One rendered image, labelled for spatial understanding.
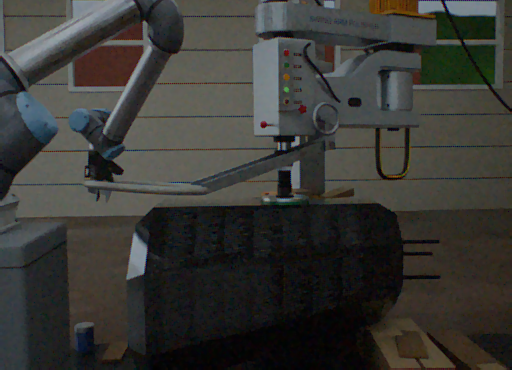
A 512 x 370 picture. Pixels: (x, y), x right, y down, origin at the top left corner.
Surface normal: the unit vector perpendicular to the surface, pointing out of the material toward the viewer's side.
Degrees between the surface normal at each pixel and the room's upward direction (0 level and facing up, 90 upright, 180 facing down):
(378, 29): 90
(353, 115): 90
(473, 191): 90
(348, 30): 90
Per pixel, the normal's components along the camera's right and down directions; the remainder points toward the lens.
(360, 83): 0.50, 0.05
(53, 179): 0.05, 0.07
